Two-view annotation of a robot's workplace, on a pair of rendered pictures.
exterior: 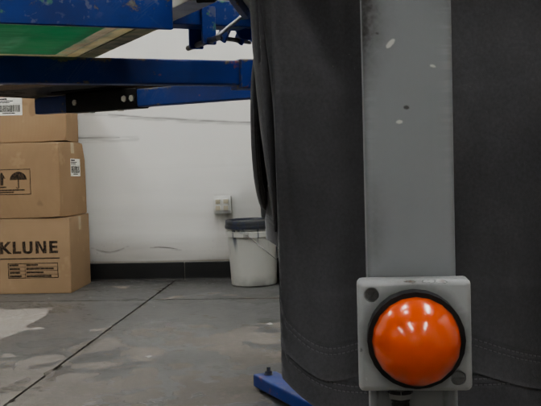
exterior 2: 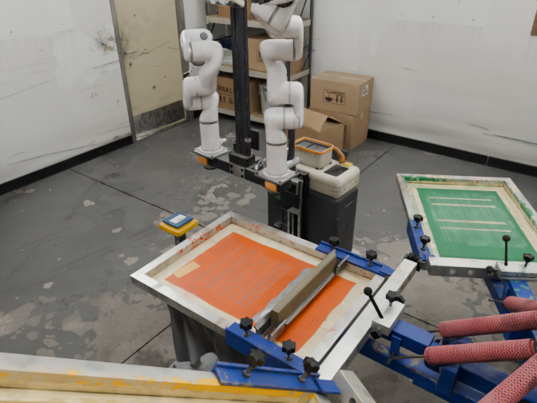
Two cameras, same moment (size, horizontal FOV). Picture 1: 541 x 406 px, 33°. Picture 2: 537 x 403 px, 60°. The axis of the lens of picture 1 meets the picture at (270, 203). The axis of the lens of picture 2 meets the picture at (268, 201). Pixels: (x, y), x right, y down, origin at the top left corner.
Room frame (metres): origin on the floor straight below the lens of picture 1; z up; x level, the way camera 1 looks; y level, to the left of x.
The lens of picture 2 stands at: (1.73, -1.39, 2.09)
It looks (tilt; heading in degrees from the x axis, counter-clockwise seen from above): 30 degrees down; 122
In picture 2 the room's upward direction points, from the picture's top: 1 degrees counter-clockwise
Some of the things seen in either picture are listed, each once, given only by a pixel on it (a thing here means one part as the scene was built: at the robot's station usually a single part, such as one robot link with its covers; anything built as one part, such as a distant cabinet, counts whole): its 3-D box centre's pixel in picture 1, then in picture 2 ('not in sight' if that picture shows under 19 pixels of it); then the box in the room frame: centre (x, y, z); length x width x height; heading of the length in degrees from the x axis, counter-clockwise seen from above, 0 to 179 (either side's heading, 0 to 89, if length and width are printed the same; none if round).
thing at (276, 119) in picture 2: not in sight; (278, 125); (0.75, 0.29, 1.37); 0.13 x 0.10 x 0.16; 29
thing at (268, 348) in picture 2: not in sight; (267, 352); (1.19, -0.53, 0.98); 0.30 x 0.05 x 0.07; 175
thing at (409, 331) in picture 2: not in sight; (403, 333); (1.54, -0.28, 1.02); 0.17 x 0.06 x 0.05; 175
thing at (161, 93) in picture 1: (183, 91); not in sight; (2.41, 0.22, 0.91); 1.34 x 0.40 x 0.08; 55
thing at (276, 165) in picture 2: not in sight; (278, 157); (0.75, 0.30, 1.21); 0.16 x 0.13 x 0.15; 81
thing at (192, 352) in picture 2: not in sight; (216, 349); (0.90, -0.43, 0.74); 0.46 x 0.04 x 0.42; 175
